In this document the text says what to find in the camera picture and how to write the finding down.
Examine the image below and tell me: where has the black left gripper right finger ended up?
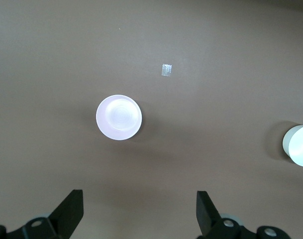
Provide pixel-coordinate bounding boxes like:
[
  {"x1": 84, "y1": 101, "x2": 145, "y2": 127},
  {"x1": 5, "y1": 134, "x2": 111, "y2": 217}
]
[{"x1": 197, "y1": 191, "x2": 290, "y2": 239}]

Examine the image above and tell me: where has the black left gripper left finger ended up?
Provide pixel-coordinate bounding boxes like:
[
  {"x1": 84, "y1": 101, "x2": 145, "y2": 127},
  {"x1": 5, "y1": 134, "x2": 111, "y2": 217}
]
[{"x1": 5, "y1": 189, "x2": 84, "y2": 239}]

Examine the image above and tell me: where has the pink bowl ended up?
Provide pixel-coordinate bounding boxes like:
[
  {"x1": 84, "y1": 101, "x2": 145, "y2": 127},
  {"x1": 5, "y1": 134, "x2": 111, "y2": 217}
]
[{"x1": 96, "y1": 94, "x2": 143, "y2": 141}]

